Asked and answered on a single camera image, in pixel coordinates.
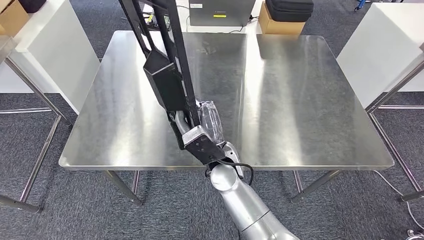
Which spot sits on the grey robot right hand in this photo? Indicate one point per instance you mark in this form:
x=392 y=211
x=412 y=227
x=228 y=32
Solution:
x=212 y=119

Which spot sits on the long black plastic panel part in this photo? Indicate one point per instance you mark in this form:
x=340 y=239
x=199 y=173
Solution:
x=165 y=86

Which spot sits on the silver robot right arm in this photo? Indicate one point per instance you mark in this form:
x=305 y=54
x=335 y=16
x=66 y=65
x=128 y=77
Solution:
x=245 y=202

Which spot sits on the stainless steel workbench table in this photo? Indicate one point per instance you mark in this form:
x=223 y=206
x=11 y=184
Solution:
x=298 y=99
x=5 y=46
x=412 y=196

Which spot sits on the white desk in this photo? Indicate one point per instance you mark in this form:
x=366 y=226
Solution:
x=184 y=20

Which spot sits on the grey laptop computer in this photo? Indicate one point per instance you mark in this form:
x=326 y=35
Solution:
x=218 y=11

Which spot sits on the brown cardboard box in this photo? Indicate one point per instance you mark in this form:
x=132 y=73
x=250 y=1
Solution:
x=11 y=18
x=278 y=28

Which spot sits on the black hard shell case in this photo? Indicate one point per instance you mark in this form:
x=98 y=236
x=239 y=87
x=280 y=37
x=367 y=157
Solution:
x=288 y=10

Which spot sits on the white partition panel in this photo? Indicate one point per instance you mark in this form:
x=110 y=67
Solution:
x=59 y=49
x=381 y=43

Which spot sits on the black fabric case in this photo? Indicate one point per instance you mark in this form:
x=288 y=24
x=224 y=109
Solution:
x=31 y=5

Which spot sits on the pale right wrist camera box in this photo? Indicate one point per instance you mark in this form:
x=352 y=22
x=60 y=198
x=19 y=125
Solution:
x=193 y=134

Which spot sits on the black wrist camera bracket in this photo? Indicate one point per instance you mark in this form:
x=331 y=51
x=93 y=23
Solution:
x=207 y=149

